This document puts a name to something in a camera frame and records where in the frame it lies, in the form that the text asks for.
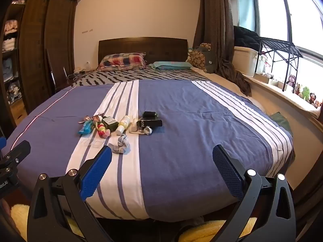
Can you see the blue snack wrapper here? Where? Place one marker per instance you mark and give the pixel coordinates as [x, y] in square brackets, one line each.
[85, 127]

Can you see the black drying rack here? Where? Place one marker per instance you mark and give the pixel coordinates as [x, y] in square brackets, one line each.
[280, 50]

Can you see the brown monkey plush toy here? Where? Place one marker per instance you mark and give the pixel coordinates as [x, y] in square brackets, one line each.
[292, 80]

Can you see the brown patterned cushion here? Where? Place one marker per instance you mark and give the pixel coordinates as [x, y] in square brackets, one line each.
[199, 55]

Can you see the brown curtain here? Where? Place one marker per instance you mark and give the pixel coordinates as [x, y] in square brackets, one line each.
[217, 30]

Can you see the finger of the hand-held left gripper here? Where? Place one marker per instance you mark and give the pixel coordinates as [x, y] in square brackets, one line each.
[20, 149]

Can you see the clear plastic packaging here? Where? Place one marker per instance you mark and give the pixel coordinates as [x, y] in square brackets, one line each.
[92, 142]

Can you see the white storage box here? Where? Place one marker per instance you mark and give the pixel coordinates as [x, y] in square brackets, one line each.
[246, 60]

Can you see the blue white striped blanket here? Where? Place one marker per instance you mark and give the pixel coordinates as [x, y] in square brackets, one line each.
[176, 131]

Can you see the grey knotted sock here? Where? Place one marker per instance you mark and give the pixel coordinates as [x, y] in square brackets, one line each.
[121, 146]

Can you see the green cloth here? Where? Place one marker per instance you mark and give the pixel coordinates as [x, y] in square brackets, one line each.
[280, 121]

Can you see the brown small plush toy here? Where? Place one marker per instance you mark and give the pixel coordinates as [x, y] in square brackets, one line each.
[313, 98]

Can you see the small black bottle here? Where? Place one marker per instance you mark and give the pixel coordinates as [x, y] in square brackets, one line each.
[149, 114]

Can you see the green plush toy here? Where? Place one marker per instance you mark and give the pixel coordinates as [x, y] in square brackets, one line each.
[306, 93]

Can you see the large window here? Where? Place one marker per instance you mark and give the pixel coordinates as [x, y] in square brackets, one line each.
[290, 17]

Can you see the dark wooden headboard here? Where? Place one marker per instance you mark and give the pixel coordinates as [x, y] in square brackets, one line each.
[141, 46]

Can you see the long black box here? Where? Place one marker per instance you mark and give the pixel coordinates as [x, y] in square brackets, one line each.
[149, 124]

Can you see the dark wooden wardrobe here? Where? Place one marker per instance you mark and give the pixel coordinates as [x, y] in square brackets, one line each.
[48, 42]

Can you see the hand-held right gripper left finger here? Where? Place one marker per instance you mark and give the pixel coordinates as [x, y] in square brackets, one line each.
[96, 174]

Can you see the white grey sock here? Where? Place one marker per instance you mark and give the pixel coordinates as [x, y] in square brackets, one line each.
[142, 131]

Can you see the white bottle yellow label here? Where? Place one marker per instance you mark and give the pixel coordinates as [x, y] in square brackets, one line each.
[123, 124]

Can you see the dark green box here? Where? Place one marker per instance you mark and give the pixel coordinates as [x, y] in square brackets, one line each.
[110, 123]

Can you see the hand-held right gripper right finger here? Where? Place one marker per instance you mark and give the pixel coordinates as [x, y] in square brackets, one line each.
[228, 174]

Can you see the teal pillow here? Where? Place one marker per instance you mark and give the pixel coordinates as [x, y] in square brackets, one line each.
[171, 65]

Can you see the blue roller blind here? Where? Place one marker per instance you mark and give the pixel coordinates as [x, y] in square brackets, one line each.
[246, 7]

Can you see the grey black patterned bedsheet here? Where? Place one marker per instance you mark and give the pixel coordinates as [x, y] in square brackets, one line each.
[126, 77]

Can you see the black jacket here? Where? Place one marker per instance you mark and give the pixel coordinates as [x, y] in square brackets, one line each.
[246, 39]

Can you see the black chair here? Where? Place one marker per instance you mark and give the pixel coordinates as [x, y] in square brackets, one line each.
[51, 75]

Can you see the plaid pillow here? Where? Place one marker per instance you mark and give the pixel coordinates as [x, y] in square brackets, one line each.
[121, 61]

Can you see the silver foil wrapper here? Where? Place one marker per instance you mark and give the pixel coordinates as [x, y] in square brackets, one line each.
[88, 119]

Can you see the folded clothes pile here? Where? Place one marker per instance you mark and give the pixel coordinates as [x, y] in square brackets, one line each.
[10, 42]

